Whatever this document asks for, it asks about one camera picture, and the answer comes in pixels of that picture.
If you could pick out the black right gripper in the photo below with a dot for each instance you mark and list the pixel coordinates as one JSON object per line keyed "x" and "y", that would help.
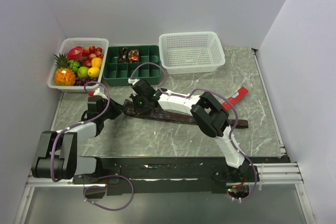
{"x": 134, "y": 96}

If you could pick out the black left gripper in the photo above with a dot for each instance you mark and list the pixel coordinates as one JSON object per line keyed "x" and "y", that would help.
{"x": 117, "y": 108}

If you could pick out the brown floral necktie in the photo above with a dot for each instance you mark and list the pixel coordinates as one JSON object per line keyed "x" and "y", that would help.
{"x": 159, "y": 114}

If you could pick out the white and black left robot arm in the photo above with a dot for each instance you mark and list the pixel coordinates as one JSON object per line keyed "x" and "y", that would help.
{"x": 57, "y": 152}

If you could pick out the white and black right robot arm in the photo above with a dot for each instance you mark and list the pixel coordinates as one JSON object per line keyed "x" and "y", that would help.
{"x": 204, "y": 111}

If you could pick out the green compartment organizer tray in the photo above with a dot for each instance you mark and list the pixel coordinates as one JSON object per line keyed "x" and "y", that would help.
{"x": 117, "y": 74}

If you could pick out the yellow lemon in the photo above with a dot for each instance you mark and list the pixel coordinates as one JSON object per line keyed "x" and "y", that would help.
{"x": 94, "y": 72}

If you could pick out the dark rolled tie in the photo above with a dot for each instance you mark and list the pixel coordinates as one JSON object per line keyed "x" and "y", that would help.
{"x": 123, "y": 55}

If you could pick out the red patterned rolled tie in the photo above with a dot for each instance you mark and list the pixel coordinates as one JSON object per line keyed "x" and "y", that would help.
{"x": 133, "y": 55}

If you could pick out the green apple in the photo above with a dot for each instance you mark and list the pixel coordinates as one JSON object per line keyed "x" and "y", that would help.
{"x": 82, "y": 72}

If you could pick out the orange fruit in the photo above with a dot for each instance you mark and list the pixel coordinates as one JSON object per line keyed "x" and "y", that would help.
{"x": 96, "y": 62}

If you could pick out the dark green fruit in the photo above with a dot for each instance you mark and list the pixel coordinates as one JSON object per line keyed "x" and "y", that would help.
{"x": 74, "y": 65}

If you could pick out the orange pineapple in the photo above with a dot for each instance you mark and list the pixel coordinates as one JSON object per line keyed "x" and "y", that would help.
{"x": 64, "y": 76}

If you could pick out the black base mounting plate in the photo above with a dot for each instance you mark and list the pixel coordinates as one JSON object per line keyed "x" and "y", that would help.
{"x": 167, "y": 175}

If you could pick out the pink dragon fruit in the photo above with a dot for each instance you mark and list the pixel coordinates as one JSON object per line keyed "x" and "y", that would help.
{"x": 75, "y": 53}

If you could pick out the white perforated empty basket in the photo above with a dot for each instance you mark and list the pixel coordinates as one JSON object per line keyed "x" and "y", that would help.
{"x": 193, "y": 52}

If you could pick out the white fruit basket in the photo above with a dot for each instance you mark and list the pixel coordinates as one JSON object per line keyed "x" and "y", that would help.
{"x": 65, "y": 47}

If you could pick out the red rectangular box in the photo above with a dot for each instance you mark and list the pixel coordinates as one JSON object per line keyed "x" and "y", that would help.
{"x": 236, "y": 97}

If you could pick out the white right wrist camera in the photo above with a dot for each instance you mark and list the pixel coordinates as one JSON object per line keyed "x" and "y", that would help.
{"x": 132, "y": 82}

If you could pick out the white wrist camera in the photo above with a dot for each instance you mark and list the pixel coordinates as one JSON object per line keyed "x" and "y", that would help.
{"x": 132, "y": 82}
{"x": 98, "y": 93}

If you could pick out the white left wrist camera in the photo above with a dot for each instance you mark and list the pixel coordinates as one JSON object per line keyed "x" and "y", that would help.
{"x": 98, "y": 93}

